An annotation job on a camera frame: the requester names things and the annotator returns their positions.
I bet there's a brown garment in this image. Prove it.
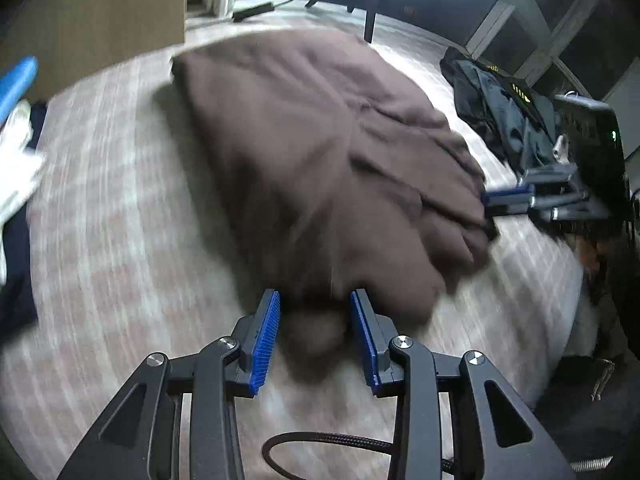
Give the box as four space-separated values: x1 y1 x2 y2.
170 27 501 356

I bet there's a person's dark zip jacket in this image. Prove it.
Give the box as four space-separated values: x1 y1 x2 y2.
535 230 640 480

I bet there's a white appliance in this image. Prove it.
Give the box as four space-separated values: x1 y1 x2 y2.
602 55 640 161

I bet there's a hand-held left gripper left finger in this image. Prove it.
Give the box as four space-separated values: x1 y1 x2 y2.
57 288 282 480

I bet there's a black tripod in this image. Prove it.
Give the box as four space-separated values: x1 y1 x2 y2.
305 0 391 43

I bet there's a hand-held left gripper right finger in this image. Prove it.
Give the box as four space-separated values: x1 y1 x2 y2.
350 288 576 480

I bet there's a white folded cloth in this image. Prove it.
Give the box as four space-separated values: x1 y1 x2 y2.
0 100 48 286

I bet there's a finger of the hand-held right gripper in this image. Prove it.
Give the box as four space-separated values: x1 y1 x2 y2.
481 184 608 223
517 164 578 187

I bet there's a black power adapter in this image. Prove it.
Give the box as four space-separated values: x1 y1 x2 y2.
232 2 275 23

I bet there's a beige checked mat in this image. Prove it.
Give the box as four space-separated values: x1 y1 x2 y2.
0 7 586 476

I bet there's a black braided cable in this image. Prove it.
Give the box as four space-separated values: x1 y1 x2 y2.
260 430 456 480

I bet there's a beige board panel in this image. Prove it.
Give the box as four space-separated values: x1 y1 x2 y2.
0 0 191 106

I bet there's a grey-blue jacket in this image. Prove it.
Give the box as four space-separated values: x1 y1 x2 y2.
440 46 563 171

